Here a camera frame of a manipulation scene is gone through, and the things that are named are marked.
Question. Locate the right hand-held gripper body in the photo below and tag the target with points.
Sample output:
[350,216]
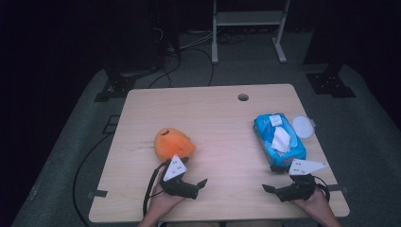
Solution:
[302,167]

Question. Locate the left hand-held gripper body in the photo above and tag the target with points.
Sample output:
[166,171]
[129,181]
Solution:
[175,168]

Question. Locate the orange plush toy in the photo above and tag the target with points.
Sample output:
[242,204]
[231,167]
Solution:
[171,143]

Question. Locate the white wet wipe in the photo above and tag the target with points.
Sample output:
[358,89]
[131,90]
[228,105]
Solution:
[281,140]

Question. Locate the blue wet wipe pack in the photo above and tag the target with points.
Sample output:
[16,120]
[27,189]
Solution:
[268,132]

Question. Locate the person's left hand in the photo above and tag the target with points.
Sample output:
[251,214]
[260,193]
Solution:
[160,203]

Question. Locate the person's right hand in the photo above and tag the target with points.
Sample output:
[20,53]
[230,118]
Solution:
[315,205]

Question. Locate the grey tape strip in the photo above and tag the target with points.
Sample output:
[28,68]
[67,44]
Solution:
[98,193]
[336,188]

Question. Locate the black stand base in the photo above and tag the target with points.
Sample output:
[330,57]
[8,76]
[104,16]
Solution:
[118,86]
[329,83]

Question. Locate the white metal stand frame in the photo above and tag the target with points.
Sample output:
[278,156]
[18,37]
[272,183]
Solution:
[249,18]

